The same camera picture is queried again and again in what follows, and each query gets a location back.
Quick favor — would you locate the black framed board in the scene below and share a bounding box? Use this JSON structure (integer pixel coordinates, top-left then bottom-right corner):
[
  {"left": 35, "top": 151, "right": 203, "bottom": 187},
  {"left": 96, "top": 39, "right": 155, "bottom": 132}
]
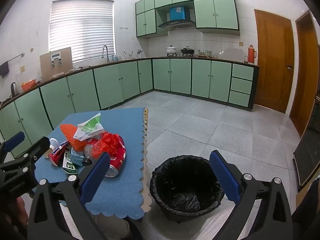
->
[{"left": 292, "top": 127, "right": 320, "bottom": 188}]

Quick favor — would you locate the metal faucet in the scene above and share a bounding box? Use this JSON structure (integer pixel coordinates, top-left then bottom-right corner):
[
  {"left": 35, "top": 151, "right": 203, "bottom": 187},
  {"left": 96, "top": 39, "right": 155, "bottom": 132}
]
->
[{"left": 102, "top": 45, "right": 111, "bottom": 63}]

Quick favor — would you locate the black trash bin with bag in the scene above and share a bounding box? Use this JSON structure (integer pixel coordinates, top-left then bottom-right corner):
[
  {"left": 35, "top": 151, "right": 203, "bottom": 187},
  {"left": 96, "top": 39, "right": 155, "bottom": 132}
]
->
[{"left": 149, "top": 155, "right": 225, "bottom": 224}]

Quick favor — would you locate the beige scalloped undercloth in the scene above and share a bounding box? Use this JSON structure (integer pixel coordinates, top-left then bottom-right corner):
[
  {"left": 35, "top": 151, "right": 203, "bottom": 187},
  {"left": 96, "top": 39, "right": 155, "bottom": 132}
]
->
[{"left": 140, "top": 108, "right": 153, "bottom": 213}]

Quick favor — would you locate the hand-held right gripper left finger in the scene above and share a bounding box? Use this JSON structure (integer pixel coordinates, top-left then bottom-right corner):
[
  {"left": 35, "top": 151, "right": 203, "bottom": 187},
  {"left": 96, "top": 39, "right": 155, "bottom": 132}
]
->
[{"left": 27, "top": 152, "right": 112, "bottom": 240}]

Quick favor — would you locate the orange plastic basin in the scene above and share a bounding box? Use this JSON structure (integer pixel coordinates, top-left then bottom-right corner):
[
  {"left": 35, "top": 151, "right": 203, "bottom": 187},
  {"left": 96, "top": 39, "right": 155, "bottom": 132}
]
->
[{"left": 20, "top": 79, "right": 37, "bottom": 92}]

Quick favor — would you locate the green cabinet drawer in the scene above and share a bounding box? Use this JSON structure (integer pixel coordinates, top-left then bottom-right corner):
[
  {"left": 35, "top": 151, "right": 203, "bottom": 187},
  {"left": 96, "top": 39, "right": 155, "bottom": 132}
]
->
[
  {"left": 228, "top": 90, "right": 251, "bottom": 107},
  {"left": 232, "top": 64, "right": 254, "bottom": 81},
  {"left": 230, "top": 77, "right": 253, "bottom": 95}
]

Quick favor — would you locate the light green white plastic bag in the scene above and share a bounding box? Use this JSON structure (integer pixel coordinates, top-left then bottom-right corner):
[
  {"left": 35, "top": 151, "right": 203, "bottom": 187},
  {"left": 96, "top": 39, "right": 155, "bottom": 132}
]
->
[{"left": 73, "top": 112, "right": 105, "bottom": 140}]

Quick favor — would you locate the orange knitted cloth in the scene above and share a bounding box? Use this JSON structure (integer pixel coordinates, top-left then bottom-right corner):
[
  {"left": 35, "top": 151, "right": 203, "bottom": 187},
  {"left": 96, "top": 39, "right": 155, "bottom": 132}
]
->
[{"left": 60, "top": 124, "right": 87, "bottom": 152}]

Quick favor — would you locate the range hood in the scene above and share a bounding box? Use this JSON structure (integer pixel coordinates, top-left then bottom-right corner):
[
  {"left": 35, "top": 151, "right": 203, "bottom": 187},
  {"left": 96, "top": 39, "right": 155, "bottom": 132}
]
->
[{"left": 157, "top": 20, "right": 196, "bottom": 31}]

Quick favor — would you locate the wooden door with handle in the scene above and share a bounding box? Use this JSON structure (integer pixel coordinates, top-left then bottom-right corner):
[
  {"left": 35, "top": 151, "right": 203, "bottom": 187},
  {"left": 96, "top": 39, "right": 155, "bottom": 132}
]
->
[{"left": 254, "top": 9, "right": 295, "bottom": 114}]

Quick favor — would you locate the red plastic bag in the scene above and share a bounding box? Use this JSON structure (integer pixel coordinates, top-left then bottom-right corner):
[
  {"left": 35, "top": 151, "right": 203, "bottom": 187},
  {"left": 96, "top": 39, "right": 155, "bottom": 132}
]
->
[{"left": 92, "top": 132, "right": 125, "bottom": 159}]

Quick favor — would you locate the red thermos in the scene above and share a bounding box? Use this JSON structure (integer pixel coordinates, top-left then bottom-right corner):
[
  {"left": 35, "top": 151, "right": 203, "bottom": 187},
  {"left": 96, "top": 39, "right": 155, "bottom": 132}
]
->
[{"left": 247, "top": 44, "right": 257, "bottom": 64}]

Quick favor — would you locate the person's left forearm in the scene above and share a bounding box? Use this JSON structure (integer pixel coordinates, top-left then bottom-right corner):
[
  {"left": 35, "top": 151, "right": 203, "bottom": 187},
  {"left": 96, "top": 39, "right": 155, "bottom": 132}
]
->
[{"left": 0, "top": 196, "right": 33, "bottom": 240}]

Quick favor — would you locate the dark towel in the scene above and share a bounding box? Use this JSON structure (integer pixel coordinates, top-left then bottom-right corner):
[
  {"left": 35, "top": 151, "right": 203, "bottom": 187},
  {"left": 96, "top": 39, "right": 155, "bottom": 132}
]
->
[{"left": 0, "top": 61, "right": 10, "bottom": 78}]

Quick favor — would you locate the white window blind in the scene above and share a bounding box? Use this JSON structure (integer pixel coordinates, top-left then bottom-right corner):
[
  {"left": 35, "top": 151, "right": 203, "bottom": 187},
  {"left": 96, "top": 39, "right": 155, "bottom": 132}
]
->
[{"left": 48, "top": 0, "right": 117, "bottom": 63}]

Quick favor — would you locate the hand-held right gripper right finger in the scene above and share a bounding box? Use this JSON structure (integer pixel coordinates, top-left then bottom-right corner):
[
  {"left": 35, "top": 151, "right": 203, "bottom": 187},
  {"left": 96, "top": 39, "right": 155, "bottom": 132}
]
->
[{"left": 209, "top": 150, "right": 293, "bottom": 240}]

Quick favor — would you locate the row of green wall cabinets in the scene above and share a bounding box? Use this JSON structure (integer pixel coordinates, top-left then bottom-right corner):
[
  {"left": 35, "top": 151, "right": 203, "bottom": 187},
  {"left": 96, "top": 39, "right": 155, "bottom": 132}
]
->
[{"left": 135, "top": 0, "right": 241, "bottom": 39}]

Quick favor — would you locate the row of green base cabinets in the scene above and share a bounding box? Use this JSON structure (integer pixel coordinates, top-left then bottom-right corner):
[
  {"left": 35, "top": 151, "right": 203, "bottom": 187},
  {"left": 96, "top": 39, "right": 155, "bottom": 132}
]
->
[{"left": 0, "top": 57, "right": 260, "bottom": 160}]

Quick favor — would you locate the crushed red can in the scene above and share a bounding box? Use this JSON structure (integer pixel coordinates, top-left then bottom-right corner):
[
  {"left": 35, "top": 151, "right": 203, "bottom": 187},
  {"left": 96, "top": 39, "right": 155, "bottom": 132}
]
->
[{"left": 85, "top": 137, "right": 127, "bottom": 178}]

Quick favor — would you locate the dark green snack wrapper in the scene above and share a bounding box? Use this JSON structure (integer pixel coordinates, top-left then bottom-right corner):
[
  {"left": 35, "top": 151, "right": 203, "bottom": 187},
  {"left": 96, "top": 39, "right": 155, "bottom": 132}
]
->
[{"left": 62, "top": 151, "right": 78, "bottom": 175}]

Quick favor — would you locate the brown cardboard board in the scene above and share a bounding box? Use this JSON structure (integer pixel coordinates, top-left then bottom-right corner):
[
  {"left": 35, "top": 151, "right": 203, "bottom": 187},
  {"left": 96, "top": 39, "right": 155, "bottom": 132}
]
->
[{"left": 39, "top": 47, "right": 73, "bottom": 80}]

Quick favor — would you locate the blue box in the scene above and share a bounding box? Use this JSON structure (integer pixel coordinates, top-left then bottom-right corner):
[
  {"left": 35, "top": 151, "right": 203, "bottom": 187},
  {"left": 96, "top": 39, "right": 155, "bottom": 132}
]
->
[{"left": 169, "top": 6, "right": 187, "bottom": 21}]

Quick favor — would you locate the blue scalloped table mat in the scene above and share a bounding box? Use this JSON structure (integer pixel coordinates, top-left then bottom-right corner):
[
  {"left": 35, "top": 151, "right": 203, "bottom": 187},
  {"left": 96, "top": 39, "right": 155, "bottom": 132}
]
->
[{"left": 34, "top": 107, "right": 148, "bottom": 219}]

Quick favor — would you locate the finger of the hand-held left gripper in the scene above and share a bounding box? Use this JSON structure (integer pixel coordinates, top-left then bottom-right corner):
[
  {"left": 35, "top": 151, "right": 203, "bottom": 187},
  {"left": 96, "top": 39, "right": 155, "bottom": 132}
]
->
[
  {"left": 0, "top": 131, "right": 26, "bottom": 160},
  {"left": 0, "top": 136, "right": 51, "bottom": 178}
]

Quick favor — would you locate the light blue carton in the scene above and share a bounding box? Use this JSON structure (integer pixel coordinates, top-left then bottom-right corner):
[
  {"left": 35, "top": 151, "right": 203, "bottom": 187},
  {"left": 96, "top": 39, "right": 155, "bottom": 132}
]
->
[{"left": 70, "top": 147, "right": 86, "bottom": 167}]

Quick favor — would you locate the metal towel rail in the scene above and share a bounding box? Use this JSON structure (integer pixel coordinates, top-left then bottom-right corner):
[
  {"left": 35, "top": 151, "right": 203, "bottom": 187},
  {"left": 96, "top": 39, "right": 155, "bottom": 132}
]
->
[{"left": 1, "top": 52, "right": 25, "bottom": 65}]

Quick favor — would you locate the red white snack packet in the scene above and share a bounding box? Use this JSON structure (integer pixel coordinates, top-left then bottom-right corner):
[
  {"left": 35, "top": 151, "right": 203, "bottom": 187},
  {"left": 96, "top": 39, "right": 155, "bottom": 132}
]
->
[{"left": 48, "top": 141, "right": 71, "bottom": 167}]

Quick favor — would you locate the white plastic bracket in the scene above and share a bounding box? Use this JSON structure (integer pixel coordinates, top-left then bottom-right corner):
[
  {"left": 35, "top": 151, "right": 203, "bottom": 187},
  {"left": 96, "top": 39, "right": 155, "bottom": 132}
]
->
[{"left": 49, "top": 51, "right": 63, "bottom": 68}]

